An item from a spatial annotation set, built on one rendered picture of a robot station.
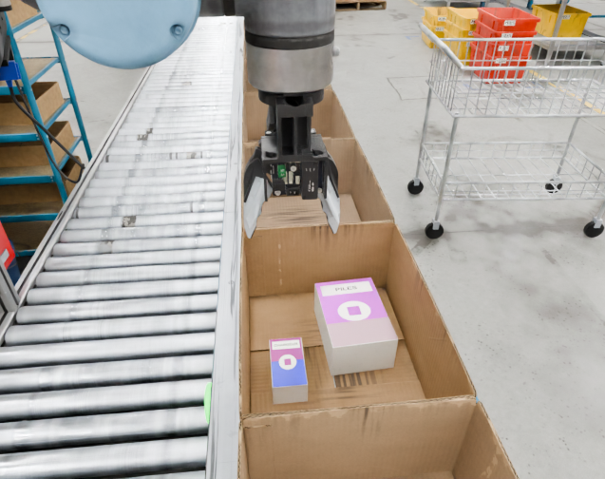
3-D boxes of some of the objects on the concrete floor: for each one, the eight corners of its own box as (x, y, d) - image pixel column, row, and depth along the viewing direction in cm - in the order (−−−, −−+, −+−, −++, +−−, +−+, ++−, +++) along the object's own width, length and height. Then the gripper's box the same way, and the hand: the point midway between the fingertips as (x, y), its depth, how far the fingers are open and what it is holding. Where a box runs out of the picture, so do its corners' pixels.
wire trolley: (557, 190, 311) (616, 20, 251) (602, 239, 265) (689, 47, 206) (394, 191, 310) (417, 21, 250) (412, 240, 264) (444, 47, 204)
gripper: (209, 104, 46) (229, 268, 58) (378, 98, 47) (362, 260, 59) (214, 77, 53) (230, 229, 65) (361, 72, 54) (349, 222, 66)
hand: (292, 227), depth 64 cm, fingers open, 10 cm apart
